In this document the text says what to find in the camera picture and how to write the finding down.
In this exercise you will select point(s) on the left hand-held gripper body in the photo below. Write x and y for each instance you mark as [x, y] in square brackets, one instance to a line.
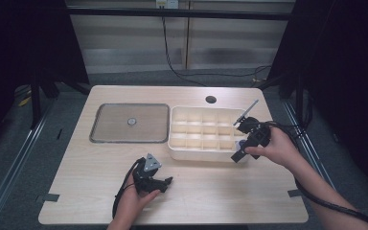
[145, 177]

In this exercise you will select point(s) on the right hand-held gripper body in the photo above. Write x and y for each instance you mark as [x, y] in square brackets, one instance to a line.
[257, 132]

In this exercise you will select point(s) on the white divided storage box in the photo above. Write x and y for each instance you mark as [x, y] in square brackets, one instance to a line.
[204, 156]

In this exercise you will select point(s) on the person's right hand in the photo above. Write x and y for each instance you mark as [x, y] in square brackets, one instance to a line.
[279, 147]

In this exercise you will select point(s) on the person's left hand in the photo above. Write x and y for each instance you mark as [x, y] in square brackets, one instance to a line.
[129, 206]

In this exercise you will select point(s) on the grey translucent box lid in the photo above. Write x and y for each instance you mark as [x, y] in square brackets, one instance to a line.
[147, 124]

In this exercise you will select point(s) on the black metal stand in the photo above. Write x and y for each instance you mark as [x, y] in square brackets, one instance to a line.
[299, 99]
[35, 102]

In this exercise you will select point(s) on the grey tape piece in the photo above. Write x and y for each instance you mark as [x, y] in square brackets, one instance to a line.
[294, 193]
[48, 198]

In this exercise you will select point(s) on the small black floor tape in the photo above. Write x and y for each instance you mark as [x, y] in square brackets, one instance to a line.
[59, 133]

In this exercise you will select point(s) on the dark curtain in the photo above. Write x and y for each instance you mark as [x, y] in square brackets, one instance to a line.
[25, 38]
[348, 64]

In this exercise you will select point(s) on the black horizontal bar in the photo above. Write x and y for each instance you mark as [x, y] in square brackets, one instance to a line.
[179, 13]

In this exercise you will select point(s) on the yellow floor object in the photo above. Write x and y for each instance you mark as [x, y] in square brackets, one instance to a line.
[24, 101]

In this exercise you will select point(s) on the metal floor rail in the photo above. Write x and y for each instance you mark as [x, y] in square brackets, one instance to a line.
[313, 140]
[12, 166]

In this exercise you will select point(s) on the white wall power outlet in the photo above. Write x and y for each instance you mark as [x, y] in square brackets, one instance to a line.
[167, 3]

